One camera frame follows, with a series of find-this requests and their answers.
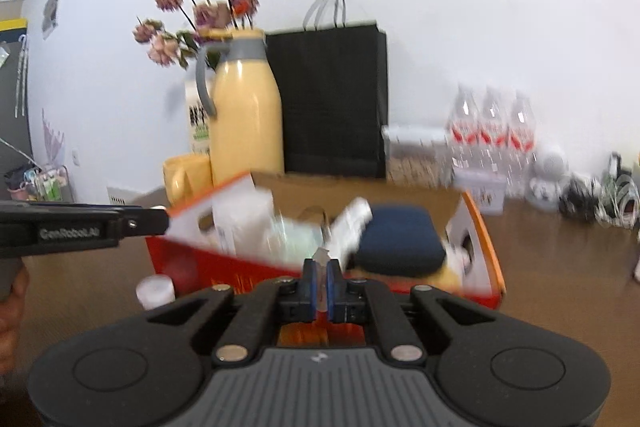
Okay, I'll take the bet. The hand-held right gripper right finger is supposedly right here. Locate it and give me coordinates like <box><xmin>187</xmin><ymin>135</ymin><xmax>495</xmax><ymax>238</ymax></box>
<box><xmin>325</xmin><ymin>258</ymin><xmax>496</xmax><ymax>360</ymax></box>

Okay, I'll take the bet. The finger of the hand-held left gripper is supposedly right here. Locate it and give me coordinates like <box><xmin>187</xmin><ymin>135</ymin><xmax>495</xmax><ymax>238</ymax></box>
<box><xmin>117</xmin><ymin>205</ymin><xmax>171</xmax><ymax>238</ymax></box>

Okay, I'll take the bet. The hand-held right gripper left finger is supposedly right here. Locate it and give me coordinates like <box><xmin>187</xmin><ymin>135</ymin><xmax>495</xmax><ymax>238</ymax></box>
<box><xmin>145</xmin><ymin>258</ymin><xmax>321</xmax><ymax>365</ymax></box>

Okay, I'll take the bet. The clear plastic bag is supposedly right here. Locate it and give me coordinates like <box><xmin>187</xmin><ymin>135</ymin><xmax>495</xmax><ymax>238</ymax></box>
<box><xmin>267</xmin><ymin>212</ymin><xmax>333</xmax><ymax>268</ymax></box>

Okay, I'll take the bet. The white tissue paper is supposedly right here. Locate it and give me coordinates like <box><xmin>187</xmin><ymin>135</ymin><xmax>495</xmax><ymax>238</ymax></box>
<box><xmin>330</xmin><ymin>197</ymin><xmax>373</xmax><ymax>268</ymax></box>

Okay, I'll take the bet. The red cardboard box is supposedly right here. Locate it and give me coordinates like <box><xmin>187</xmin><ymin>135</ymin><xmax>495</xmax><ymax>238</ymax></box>
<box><xmin>145</xmin><ymin>170</ymin><xmax>506</xmax><ymax>349</ymax></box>

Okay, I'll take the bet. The navy fabric pouch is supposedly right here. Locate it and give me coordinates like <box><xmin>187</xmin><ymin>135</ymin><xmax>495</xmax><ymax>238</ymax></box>
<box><xmin>352</xmin><ymin>204</ymin><xmax>448</xmax><ymax>278</ymax></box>

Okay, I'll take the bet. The person's left hand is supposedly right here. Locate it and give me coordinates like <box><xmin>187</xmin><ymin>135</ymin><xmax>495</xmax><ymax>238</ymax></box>
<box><xmin>0</xmin><ymin>264</ymin><xmax>30</xmax><ymax>375</ymax></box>

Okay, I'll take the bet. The clear desk organizer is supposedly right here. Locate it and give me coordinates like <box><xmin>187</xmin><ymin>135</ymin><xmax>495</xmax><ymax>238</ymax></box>
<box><xmin>4</xmin><ymin>163</ymin><xmax>71</xmax><ymax>204</ymax></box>

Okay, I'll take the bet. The yellow mug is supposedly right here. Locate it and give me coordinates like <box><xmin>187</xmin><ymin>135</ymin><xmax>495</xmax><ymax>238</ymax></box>
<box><xmin>162</xmin><ymin>153</ymin><xmax>213</xmax><ymax>208</ymax></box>

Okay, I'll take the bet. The small white bottle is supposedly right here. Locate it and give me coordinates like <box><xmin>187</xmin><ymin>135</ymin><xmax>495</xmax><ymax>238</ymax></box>
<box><xmin>136</xmin><ymin>274</ymin><xmax>177</xmax><ymax>312</ymax></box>

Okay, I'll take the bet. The white milk carton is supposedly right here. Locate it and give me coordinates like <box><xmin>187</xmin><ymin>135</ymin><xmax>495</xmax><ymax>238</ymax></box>
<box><xmin>185</xmin><ymin>79</ymin><xmax>215</xmax><ymax>156</ymax></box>

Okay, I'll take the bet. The yellow fluffy cloth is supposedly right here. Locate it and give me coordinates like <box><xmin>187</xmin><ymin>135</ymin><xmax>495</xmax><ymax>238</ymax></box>
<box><xmin>430</xmin><ymin>263</ymin><xmax>466</xmax><ymax>292</ymax></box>

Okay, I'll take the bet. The dark grey board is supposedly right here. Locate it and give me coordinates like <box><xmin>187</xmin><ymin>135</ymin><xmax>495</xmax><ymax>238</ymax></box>
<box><xmin>0</xmin><ymin>0</ymin><xmax>32</xmax><ymax>202</ymax></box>

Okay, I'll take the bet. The yellow thermos jug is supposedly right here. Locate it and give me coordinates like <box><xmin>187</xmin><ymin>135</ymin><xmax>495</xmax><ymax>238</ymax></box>
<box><xmin>195</xmin><ymin>29</ymin><xmax>286</xmax><ymax>188</ymax></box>

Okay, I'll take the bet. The clear nut container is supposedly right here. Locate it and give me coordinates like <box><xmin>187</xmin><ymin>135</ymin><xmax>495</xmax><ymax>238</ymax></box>
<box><xmin>382</xmin><ymin>124</ymin><xmax>451</xmax><ymax>188</ymax></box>

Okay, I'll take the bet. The white tin box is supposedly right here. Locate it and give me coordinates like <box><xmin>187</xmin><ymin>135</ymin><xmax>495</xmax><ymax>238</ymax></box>
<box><xmin>452</xmin><ymin>169</ymin><xmax>507</xmax><ymax>215</ymax></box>

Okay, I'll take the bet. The black paper bag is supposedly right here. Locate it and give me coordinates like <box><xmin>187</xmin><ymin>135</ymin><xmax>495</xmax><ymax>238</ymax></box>
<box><xmin>265</xmin><ymin>0</ymin><xmax>390</xmax><ymax>180</ymax></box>

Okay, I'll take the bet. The clear water bottle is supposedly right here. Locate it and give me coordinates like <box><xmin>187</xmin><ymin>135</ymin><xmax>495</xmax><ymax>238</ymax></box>
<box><xmin>447</xmin><ymin>84</ymin><xmax>483</xmax><ymax>168</ymax></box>
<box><xmin>477</xmin><ymin>87</ymin><xmax>511</xmax><ymax>172</ymax></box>
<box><xmin>505</xmin><ymin>92</ymin><xmax>538</xmax><ymax>198</ymax></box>

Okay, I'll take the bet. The white robot speaker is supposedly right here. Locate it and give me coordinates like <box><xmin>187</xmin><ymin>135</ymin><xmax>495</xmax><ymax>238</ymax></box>
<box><xmin>527</xmin><ymin>147</ymin><xmax>571</xmax><ymax>208</ymax></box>

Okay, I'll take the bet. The purple wall decal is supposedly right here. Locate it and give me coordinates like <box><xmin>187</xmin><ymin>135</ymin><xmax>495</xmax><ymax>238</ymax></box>
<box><xmin>41</xmin><ymin>107</ymin><xmax>67</xmax><ymax>168</ymax></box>

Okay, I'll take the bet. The wall poster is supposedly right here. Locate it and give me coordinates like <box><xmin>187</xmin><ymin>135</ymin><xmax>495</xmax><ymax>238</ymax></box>
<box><xmin>41</xmin><ymin>0</ymin><xmax>63</xmax><ymax>40</ymax></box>

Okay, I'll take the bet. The black tangled cable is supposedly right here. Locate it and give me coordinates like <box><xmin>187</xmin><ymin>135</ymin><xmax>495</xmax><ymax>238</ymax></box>
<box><xmin>557</xmin><ymin>174</ymin><xmax>601</xmax><ymax>223</ymax></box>

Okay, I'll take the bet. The white tangled cable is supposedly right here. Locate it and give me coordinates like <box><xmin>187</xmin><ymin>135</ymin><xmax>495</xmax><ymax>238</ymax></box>
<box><xmin>595</xmin><ymin>174</ymin><xmax>638</xmax><ymax>228</ymax></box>

